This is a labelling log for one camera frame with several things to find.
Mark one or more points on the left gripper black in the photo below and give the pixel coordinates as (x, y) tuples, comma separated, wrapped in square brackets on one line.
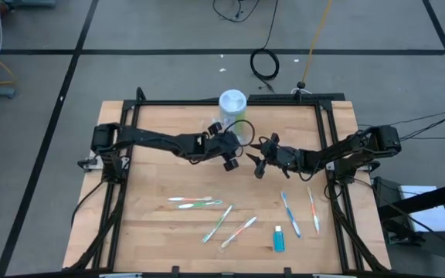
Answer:
[(220, 146)]

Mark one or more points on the silver table edge plate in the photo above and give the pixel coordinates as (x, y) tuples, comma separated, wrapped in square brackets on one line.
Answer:
[(328, 276), (120, 275)]

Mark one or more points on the black side cart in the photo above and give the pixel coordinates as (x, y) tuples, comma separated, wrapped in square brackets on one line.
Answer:
[(400, 235)]

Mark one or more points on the white box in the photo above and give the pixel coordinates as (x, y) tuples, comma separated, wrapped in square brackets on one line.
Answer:
[(435, 222)]

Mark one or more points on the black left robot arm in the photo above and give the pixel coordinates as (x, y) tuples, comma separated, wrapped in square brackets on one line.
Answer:
[(157, 141)]

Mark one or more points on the green white toothbrush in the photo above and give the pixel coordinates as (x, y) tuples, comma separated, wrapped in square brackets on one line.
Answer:
[(200, 204), (216, 224)]

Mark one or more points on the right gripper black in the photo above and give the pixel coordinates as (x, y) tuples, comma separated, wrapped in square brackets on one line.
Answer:
[(282, 158)]

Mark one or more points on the orange white toothbrush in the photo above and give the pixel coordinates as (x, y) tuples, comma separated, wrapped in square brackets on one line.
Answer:
[(189, 199), (313, 209), (239, 231)]

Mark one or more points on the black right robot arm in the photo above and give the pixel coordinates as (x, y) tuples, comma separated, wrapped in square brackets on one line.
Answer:
[(334, 152)]

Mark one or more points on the black table edge clamp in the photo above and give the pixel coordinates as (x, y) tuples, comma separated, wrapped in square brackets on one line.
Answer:
[(175, 271), (287, 272)]

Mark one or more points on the black metal beam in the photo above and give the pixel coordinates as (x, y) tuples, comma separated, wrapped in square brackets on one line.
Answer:
[(419, 201)]

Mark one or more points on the black round knob stand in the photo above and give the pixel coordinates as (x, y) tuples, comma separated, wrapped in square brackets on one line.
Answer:
[(302, 84)]

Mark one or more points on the blue mouthwash bottle white cap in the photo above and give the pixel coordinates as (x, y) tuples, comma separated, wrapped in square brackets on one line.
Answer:
[(279, 240)]

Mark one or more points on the blue white toothbrush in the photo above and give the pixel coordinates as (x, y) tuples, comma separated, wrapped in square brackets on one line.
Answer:
[(291, 214)]

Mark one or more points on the white-lidded green wipes canister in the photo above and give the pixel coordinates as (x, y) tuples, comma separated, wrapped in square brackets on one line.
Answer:
[(233, 102)]

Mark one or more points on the black aluminium table frame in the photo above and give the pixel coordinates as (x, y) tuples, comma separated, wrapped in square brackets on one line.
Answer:
[(168, 102)]

